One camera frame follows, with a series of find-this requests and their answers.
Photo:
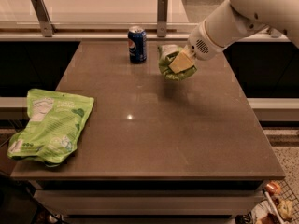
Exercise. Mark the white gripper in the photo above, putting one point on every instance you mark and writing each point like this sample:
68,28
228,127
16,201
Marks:
199,44

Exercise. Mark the green jalapeno chip bag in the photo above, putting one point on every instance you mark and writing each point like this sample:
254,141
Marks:
167,54

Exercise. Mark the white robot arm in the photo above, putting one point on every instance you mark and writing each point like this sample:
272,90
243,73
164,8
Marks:
233,20

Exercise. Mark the large green rice chip bag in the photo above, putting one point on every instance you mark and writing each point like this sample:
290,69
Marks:
55,125

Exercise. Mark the blue Pepsi can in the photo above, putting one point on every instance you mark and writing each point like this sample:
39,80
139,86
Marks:
137,44

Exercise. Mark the middle metal railing bracket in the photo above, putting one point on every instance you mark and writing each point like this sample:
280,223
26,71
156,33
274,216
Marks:
162,9

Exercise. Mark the left metal railing bracket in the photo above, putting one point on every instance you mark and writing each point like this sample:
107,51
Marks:
43,17

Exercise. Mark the wire basket with snacks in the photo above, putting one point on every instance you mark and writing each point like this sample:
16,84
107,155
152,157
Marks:
279,205

